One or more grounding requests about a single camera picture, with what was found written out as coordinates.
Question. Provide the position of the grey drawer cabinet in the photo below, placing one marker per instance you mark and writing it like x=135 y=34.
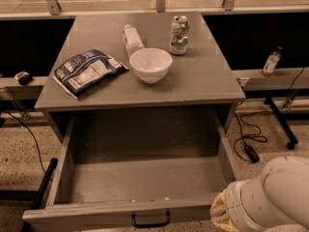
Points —
x=200 y=76

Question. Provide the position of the white bowl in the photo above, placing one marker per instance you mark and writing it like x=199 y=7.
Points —
x=150 y=64

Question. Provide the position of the yellow foam padded gripper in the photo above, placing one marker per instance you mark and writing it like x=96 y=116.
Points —
x=234 y=204

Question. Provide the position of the black right wheeled leg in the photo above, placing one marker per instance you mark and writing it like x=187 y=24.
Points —
x=292 y=139

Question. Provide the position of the clear plastic water bottle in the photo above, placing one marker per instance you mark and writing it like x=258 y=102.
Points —
x=132 y=40

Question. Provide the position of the black top drawer handle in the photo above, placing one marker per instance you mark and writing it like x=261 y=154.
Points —
x=151 y=220

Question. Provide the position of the black round tape measure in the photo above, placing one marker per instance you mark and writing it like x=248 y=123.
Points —
x=23 y=78

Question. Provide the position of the black left table leg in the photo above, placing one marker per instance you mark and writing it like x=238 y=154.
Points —
x=14 y=201

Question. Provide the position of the green bottle on ledge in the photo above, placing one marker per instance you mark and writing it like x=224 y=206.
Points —
x=272 y=61

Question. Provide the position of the green white soda can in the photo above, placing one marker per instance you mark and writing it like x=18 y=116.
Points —
x=179 y=39

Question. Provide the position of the blue white chip bag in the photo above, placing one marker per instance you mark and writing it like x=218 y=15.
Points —
x=86 y=69

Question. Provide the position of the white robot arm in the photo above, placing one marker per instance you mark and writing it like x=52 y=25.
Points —
x=278 y=196

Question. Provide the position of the grey top drawer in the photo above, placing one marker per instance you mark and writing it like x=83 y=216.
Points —
x=119 y=163

